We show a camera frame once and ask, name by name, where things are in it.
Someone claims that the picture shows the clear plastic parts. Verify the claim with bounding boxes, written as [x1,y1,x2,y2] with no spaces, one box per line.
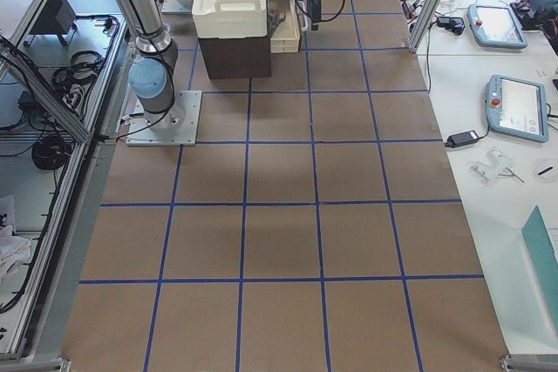
[471,147,525,185]

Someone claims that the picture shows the aluminium frame rail left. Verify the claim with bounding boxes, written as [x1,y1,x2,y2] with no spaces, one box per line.
[1,0,128,366]

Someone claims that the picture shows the light wooden drawer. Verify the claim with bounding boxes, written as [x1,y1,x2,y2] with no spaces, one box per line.
[268,0,301,54]

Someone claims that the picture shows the lower teach pendant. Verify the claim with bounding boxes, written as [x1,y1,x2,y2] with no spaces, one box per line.
[486,75,548,143]

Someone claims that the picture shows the small black power brick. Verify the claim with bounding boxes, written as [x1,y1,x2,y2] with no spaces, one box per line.
[436,17,465,36]

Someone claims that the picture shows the aluminium frame post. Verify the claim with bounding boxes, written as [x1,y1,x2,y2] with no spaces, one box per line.
[407,0,462,54]

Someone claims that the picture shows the white cloth on floor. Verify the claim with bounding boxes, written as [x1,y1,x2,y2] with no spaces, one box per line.
[0,195,34,299]

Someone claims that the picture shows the dark brown wooden cabinet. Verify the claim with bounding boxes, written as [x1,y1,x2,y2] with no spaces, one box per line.
[199,36,271,79]

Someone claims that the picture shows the teach pendant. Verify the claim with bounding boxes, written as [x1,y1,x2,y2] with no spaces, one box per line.
[466,4,527,50]
[486,75,548,143]

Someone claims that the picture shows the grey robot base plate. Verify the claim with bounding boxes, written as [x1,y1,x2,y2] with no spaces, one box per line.
[125,91,202,146]

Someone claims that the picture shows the black power adapter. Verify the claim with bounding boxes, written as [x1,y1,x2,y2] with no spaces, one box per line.
[445,130,480,148]

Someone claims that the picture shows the coiled black cable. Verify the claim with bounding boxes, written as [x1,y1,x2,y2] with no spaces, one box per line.
[31,132,71,172]

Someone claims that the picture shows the orange handled scissors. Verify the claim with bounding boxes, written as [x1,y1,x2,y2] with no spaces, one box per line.
[268,8,286,37]

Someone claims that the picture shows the teal notebook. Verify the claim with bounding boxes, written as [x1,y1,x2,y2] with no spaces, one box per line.
[521,206,557,301]

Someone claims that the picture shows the upper teach pendant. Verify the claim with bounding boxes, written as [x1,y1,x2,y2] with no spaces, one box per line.
[466,4,527,50]

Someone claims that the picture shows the white plastic bin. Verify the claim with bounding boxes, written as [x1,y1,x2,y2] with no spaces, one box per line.
[192,0,268,39]

